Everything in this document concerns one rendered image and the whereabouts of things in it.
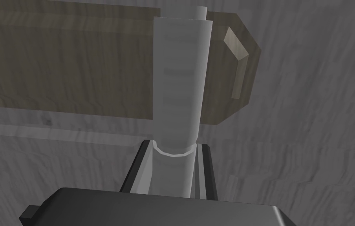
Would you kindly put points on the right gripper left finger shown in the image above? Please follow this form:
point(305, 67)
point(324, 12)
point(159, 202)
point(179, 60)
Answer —
point(139, 172)

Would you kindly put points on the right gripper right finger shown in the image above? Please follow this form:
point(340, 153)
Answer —
point(205, 175)

